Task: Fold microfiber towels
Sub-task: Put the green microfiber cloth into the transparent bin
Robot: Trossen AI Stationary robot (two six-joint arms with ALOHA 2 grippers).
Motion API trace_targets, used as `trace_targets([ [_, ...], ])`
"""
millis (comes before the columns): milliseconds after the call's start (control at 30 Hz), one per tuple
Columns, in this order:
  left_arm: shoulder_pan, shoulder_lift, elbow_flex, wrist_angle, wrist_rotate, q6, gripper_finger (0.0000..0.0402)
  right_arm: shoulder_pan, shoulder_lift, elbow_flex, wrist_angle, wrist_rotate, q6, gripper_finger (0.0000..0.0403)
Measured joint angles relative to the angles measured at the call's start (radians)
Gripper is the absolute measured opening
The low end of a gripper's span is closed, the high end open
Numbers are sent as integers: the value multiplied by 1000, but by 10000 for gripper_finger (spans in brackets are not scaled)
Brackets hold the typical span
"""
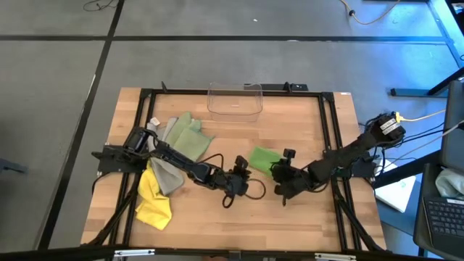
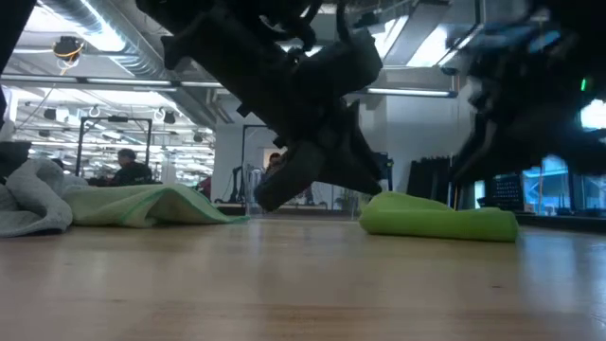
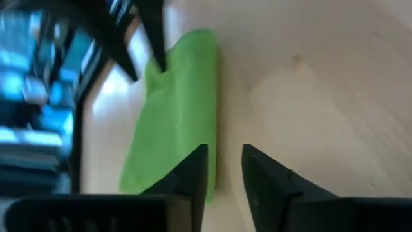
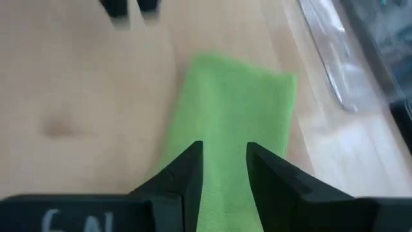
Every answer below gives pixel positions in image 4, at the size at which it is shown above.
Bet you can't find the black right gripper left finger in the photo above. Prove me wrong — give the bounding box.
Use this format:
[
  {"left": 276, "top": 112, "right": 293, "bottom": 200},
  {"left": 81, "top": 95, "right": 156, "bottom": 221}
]
[{"left": 128, "top": 140, "right": 204, "bottom": 232}]

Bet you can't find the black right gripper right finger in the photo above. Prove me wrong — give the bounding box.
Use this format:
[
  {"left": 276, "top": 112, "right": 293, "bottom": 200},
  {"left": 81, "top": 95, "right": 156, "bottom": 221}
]
[{"left": 246, "top": 141, "right": 360, "bottom": 232}]

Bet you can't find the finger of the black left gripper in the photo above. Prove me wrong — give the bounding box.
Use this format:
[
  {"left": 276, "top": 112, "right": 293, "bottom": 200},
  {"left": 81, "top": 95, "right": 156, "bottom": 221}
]
[
  {"left": 136, "top": 0, "right": 162, "bottom": 14},
  {"left": 98, "top": 0, "right": 130, "bottom": 19}
]

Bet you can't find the bright green microfiber towel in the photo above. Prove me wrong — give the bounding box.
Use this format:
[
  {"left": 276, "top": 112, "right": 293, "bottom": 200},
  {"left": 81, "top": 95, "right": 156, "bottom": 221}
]
[{"left": 156, "top": 53, "right": 299, "bottom": 232}]

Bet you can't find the clear plastic bin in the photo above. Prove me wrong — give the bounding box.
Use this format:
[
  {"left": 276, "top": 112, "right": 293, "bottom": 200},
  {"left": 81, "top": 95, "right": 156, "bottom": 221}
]
[{"left": 296, "top": 0, "right": 402, "bottom": 114}]

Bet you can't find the black aluminium table frame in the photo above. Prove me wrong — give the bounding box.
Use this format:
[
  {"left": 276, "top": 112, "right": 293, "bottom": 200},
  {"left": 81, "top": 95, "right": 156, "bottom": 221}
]
[{"left": 339, "top": 0, "right": 412, "bottom": 155}]

